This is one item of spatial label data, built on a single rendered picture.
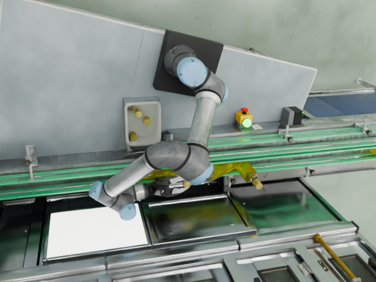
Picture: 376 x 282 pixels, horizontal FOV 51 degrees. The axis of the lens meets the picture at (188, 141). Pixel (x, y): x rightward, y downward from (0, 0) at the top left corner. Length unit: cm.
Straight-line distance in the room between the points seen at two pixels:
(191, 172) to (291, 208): 74
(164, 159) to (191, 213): 51
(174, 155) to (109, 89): 65
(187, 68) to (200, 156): 39
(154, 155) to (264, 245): 64
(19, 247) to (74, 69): 82
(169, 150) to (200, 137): 18
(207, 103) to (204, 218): 54
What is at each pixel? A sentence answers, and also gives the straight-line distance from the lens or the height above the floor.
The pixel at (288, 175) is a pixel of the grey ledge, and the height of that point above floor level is 88.
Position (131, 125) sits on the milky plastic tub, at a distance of 202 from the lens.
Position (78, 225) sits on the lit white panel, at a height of 111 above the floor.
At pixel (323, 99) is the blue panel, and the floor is 41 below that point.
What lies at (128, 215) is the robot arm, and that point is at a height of 120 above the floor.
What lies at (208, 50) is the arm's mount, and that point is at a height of 82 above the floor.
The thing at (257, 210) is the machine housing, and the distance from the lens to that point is 202.
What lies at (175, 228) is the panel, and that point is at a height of 123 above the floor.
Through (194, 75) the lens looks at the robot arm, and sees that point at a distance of 169.
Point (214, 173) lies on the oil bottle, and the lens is 194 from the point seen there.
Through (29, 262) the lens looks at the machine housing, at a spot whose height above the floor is 128.
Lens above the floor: 263
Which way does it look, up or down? 62 degrees down
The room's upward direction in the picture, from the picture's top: 148 degrees clockwise
